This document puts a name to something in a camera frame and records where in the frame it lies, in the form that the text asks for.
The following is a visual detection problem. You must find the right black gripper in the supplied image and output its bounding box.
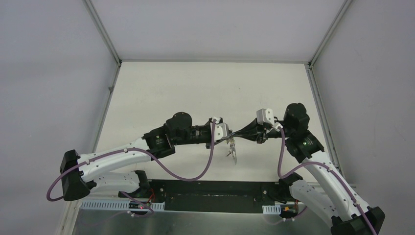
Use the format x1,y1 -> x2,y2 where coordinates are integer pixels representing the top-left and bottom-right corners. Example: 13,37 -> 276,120
232,118 -> 293,144

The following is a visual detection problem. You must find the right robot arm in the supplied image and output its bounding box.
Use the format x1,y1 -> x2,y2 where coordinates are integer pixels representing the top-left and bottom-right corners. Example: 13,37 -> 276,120
231,103 -> 385,235

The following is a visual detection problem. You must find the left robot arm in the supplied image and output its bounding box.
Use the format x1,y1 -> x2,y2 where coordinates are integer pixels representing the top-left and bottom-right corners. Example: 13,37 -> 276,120
58,112 -> 230,201

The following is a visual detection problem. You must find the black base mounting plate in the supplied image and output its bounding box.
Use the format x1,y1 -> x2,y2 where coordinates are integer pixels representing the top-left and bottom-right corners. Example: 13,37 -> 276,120
130,180 -> 295,213

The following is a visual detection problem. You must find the right controller board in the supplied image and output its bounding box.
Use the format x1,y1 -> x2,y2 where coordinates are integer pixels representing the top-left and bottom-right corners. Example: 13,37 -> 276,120
280,206 -> 298,217

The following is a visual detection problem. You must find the controller board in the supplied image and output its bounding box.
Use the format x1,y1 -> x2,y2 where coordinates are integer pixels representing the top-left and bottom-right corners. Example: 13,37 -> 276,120
280,206 -> 298,217
129,201 -> 151,210

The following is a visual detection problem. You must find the left controller board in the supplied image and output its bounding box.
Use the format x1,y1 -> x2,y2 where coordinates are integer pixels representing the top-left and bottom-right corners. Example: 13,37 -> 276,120
129,201 -> 151,210

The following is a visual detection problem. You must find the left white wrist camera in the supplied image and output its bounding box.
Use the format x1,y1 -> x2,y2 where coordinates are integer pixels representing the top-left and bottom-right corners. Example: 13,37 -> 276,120
211,117 -> 230,141

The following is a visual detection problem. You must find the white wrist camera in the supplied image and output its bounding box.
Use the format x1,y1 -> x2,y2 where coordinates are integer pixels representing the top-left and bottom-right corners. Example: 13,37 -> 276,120
256,108 -> 282,132
211,117 -> 230,141

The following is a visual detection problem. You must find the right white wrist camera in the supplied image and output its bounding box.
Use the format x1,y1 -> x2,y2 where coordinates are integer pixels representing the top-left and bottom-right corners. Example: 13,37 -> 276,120
256,108 -> 282,132

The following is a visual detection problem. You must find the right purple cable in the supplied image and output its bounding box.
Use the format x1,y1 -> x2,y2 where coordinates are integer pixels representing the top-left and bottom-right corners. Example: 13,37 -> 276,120
277,126 -> 379,235

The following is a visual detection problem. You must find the purple cable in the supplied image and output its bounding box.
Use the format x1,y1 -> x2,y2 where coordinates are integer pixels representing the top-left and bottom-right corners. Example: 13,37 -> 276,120
46,119 -> 217,202
277,126 -> 379,235

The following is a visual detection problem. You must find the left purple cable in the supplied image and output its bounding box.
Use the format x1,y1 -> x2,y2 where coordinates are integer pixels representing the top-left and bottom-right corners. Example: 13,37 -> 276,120
46,119 -> 217,202

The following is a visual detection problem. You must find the aluminium frame rail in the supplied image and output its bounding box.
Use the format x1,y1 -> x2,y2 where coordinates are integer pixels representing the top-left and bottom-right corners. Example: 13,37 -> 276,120
63,191 -> 331,235

